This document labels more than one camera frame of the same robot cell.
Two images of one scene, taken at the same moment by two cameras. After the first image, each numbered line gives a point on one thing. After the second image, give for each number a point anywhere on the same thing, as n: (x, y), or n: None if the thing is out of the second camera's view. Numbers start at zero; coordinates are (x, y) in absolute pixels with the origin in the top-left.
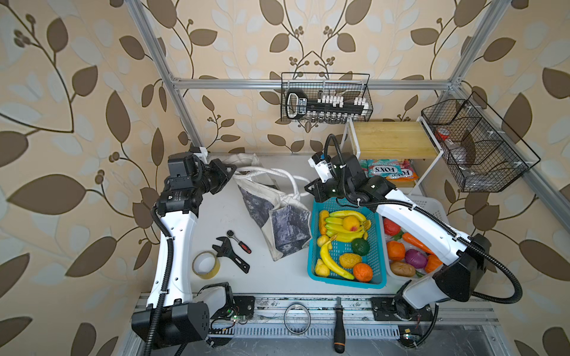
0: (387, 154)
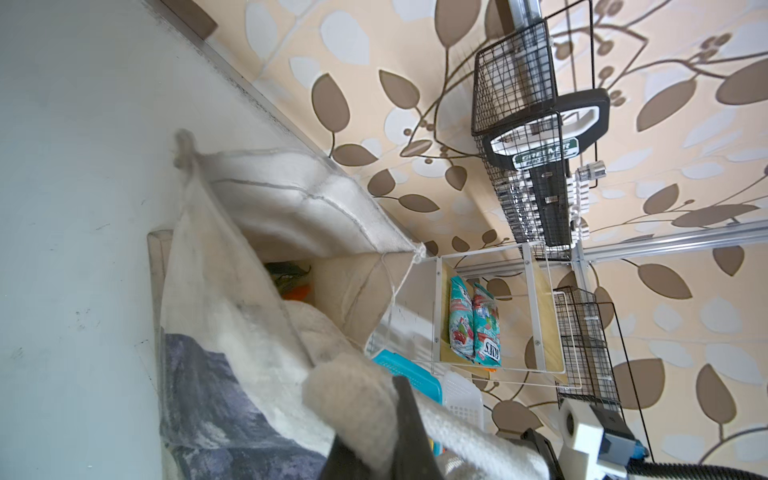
0: (519, 276)
